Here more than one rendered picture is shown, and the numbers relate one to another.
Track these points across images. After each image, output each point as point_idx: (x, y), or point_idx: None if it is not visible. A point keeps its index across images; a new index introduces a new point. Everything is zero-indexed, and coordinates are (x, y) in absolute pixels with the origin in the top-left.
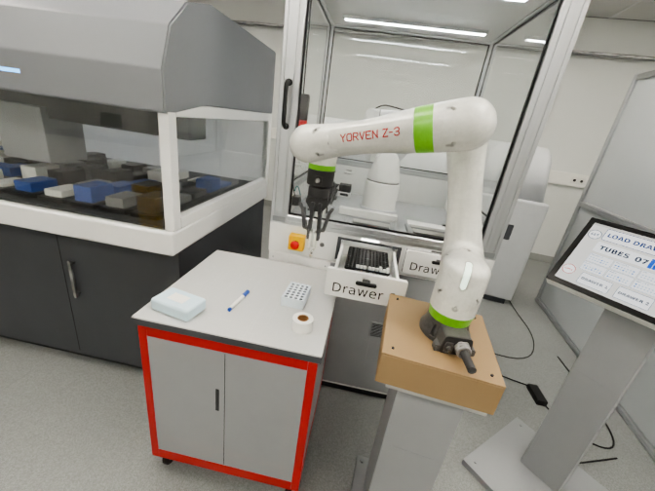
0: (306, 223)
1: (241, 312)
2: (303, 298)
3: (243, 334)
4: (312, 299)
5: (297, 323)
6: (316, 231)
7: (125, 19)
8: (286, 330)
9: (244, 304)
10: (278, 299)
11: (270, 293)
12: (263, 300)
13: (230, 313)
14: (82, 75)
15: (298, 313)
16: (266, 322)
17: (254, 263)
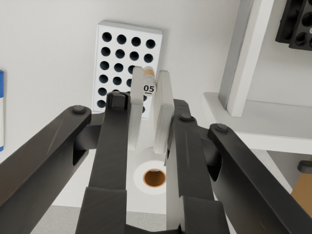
0: (81, 128)
1: (24, 143)
2: (147, 105)
3: (58, 196)
4: (169, 59)
5: (146, 192)
6: (165, 131)
7: None
8: (126, 175)
9: (16, 116)
10: (83, 80)
11: (55, 57)
12: (50, 92)
13: (6, 150)
14: None
15: (143, 165)
16: (85, 163)
17: None
